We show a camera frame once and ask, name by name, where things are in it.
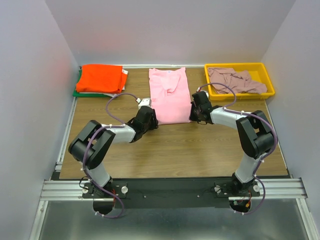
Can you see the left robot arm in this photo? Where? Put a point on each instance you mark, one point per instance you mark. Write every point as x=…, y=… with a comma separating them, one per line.
x=93, y=142

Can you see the pink t shirt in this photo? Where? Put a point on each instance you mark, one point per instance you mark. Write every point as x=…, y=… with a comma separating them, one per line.
x=170, y=95

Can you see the folded orange t shirt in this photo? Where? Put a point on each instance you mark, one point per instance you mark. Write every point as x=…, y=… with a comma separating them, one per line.
x=101, y=79

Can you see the crumpled mauve t shirt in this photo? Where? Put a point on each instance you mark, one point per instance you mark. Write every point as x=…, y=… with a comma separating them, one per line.
x=240, y=82

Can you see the aluminium frame rail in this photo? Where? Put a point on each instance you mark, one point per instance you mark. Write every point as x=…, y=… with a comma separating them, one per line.
x=69, y=190

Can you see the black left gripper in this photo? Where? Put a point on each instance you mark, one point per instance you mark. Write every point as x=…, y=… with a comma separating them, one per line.
x=154, y=124

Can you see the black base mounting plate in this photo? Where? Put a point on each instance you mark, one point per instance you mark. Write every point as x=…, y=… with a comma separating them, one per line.
x=181, y=192

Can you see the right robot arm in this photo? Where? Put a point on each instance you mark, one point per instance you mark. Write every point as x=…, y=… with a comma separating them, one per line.
x=256, y=135

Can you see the yellow plastic bin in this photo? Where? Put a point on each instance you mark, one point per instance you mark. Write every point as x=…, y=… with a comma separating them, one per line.
x=258, y=73

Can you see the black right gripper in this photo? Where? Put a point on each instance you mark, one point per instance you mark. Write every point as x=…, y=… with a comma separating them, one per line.
x=191, y=117

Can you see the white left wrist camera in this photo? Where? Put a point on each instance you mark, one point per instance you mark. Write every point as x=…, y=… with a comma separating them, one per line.
x=144, y=102

